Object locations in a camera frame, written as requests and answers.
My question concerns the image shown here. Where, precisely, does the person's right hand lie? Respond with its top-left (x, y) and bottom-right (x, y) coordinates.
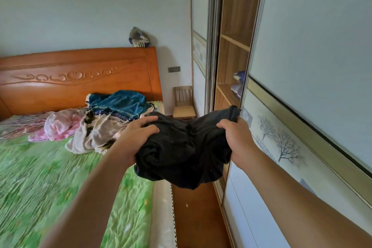
top-left (216, 117), bottom-right (258, 170)

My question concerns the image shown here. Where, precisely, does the person's left hand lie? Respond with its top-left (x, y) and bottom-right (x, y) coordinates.
top-left (112, 116), bottom-right (160, 167)

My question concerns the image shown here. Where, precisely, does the dark navy clothes pile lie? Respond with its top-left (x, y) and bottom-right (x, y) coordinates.
top-left (133, 106), bottom-right (242, 190)

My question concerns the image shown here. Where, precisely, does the pink cloth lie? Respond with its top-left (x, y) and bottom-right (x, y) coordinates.
top-left (28, 107), bottom-right (88, 142)

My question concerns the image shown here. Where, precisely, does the wooden wardrobe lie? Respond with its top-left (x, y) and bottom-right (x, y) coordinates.
top-left (190, 0), bottom-right (372, 248)

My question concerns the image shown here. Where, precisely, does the person's right forearm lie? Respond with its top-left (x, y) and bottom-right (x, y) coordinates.
top-left (239, 146), bottom-right (372, 248)

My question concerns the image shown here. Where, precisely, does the person's left forearm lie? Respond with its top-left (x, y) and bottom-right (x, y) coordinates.
top-left (39, 146), bottom-right (137, 248)

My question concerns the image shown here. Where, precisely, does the teal plush blanket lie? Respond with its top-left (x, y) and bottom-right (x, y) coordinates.
top-left (87, 90), bottom-right (153, 121)

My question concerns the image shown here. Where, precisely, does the small wooden chair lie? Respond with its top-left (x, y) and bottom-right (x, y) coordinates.
top-left (173, 86), bottom-right (197, 120)

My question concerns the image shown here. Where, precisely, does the blue printed folded bedding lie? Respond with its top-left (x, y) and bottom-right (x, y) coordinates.
top-left (231, 70), bottom-right (246, 99)

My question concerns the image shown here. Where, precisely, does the green floral bedsheet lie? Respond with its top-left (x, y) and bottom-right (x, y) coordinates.
top-left (0, 114), bottom-right (155, 248)

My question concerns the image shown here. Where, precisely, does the bundle of clothes hangers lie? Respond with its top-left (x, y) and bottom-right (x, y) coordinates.
top-left (0, 112), bottom-right (47, 138)

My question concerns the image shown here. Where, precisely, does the wooden bed frame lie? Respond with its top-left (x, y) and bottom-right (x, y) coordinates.
top-left (0, 47), bottom-right (163, 121)

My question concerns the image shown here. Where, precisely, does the striped wall ornament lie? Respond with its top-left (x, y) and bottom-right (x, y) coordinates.
top-left (129, 26), bottom-right (151, 48)

